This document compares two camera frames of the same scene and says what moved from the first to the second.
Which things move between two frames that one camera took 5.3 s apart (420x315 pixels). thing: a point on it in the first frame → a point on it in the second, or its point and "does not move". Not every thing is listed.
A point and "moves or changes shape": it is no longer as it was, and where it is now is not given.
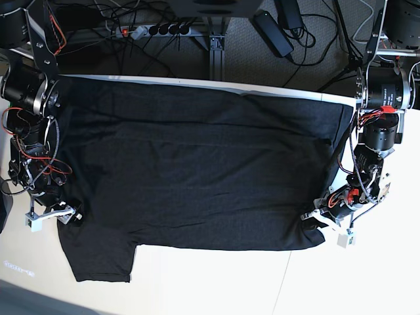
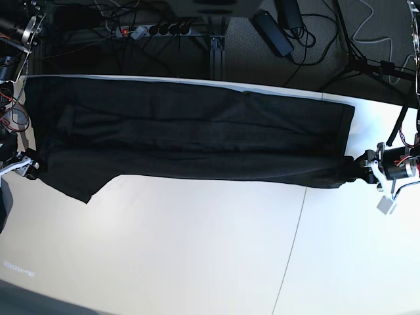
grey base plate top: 214,8 does not move
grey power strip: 154,30 does not move
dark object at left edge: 6,203 does not move
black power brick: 272,33 does not move
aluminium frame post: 216,57 does not move
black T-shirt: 155,161 moves or changes shape
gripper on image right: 340,200 → 396,163
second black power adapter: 289,13 does not move
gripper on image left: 49,196 → 8,147
